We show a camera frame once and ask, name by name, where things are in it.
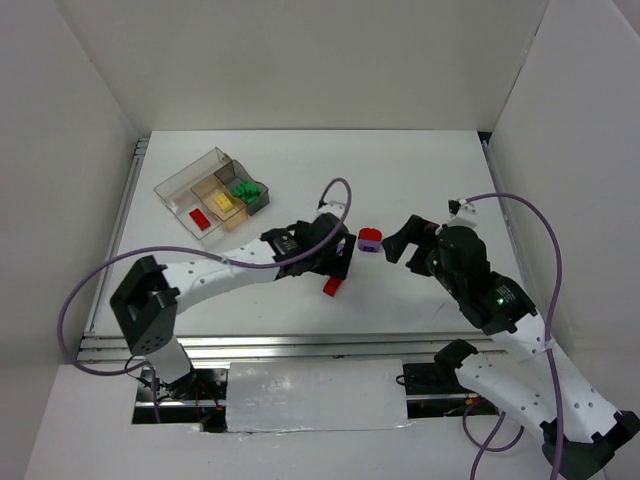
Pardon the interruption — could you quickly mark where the red curved lego brick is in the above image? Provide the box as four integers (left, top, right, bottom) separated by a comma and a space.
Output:
323, 277, 343, 297

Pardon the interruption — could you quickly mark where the red rounded lego block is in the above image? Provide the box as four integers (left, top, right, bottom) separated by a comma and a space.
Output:
358, 227, 383, 242

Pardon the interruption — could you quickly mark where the green long lego brick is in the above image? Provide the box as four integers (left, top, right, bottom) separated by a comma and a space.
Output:
234, 182, 260, 204

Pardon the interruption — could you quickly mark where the yellow curved lego brick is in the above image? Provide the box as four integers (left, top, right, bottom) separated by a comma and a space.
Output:
214, 193, 234, 213

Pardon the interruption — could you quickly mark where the red rectangular lego brick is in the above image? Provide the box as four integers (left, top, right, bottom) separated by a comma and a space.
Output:
189, 208, 211, 231

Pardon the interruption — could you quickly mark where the purple curved lego base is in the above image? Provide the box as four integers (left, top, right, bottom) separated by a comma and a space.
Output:
357, 238, 382, 253

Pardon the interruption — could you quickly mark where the green lego brick with studs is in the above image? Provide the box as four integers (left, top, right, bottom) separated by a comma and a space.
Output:
231, 181, 260, 198

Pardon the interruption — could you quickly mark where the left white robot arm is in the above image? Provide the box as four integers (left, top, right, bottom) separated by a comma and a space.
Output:
110, 213, 356, 400

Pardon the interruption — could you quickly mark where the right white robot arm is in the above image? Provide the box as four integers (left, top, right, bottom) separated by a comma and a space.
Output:
382, 215, 639, 479

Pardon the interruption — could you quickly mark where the purple rounded lego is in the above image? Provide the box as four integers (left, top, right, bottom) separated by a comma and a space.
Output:
336, 239, 347, 257

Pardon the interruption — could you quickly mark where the orange plastic bin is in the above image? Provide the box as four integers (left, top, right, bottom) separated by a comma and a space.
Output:
191, 174, 248, 232

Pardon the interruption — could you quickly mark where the white foil tape panel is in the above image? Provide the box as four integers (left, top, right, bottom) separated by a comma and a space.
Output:
226, 359, 409, 433

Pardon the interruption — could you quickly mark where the grey smoked plastic bin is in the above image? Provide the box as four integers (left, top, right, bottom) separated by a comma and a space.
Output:
214, 159, 270, 216

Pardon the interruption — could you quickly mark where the clear plastic bin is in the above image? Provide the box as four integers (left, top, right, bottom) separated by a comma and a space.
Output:
154, 147, 230, 250

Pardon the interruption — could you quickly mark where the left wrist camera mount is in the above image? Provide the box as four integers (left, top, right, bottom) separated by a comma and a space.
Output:
316, 201, 346, 218

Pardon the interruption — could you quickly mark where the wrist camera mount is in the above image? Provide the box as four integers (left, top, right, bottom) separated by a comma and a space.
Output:
446, 199, 477, 229
316, 201, 346, 218

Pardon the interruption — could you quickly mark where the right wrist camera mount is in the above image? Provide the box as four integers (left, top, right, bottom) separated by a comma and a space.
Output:
446, 199, 477, 229

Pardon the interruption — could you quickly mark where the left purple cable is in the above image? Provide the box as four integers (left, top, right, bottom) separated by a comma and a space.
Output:
58, 177, 352, 426

